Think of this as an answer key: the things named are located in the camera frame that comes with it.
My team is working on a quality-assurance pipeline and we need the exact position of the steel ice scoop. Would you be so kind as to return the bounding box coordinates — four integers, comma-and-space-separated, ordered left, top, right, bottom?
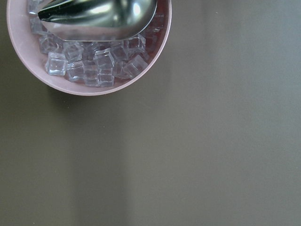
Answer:
38, 0, 157, 41

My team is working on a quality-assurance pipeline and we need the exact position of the clear ice cubes pile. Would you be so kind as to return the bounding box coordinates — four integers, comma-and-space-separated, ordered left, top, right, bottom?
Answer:
27, 0, 164, 87

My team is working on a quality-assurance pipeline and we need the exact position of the pink bowl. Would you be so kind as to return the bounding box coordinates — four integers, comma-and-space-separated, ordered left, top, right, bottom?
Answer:
7, 0, 172, 96

